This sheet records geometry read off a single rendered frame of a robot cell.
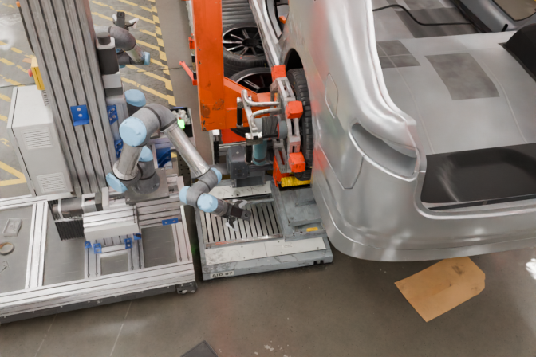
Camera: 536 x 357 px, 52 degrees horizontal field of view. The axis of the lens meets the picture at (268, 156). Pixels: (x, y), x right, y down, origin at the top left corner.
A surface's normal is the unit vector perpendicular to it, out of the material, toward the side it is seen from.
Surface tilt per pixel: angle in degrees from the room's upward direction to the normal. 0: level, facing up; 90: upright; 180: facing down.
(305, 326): 0
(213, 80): 90
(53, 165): 90
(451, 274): 2
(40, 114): 0
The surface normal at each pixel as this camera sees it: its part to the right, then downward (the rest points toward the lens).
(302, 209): 0.03, -0.74
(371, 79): -0.20, -0.54
